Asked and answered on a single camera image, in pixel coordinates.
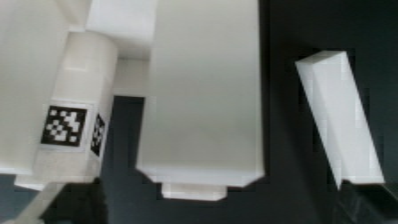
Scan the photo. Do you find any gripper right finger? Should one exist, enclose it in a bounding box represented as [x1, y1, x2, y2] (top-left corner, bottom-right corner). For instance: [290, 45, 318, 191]
[332, 180, 398, 224]

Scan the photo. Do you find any white chair seat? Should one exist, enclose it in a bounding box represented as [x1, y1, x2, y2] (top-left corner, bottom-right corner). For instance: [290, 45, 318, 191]
[0, 0, 149, 176]

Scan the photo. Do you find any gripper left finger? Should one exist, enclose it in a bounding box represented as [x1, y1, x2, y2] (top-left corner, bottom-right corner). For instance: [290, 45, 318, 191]
[14, 178, 112, 224]

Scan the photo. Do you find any white part at right edge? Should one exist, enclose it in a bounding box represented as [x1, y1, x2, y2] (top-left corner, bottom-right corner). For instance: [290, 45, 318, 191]
[295, 51, 386, 186]

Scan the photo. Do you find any white chair leg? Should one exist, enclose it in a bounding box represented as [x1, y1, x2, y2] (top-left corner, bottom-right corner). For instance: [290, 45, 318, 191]
[14, 32, 118, 191]

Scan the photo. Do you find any white chair back frame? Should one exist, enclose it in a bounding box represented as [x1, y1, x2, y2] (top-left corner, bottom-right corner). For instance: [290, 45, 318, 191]
[87, 0, 265, 201]

